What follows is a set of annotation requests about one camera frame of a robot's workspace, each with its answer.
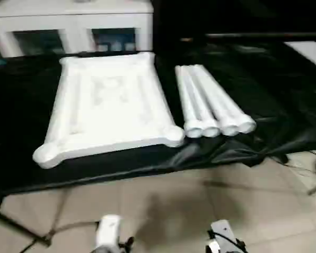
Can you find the white glass-door cabinet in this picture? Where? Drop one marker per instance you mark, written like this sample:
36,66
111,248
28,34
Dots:
68,21

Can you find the white plastic table leg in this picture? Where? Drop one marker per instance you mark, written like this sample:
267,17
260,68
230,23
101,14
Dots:
185,100
223,95
198,99
212,98

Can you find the small tan label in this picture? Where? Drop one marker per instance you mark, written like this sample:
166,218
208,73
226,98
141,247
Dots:
185,39

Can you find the black metal stand leg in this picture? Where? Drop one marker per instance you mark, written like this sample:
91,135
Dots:
18,221

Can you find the white table frame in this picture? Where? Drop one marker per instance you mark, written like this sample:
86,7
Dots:
108,105

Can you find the white flat board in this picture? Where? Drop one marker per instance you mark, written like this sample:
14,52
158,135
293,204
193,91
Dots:
308,52

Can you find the black work mat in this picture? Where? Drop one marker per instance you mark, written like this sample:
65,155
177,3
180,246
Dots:
21,110

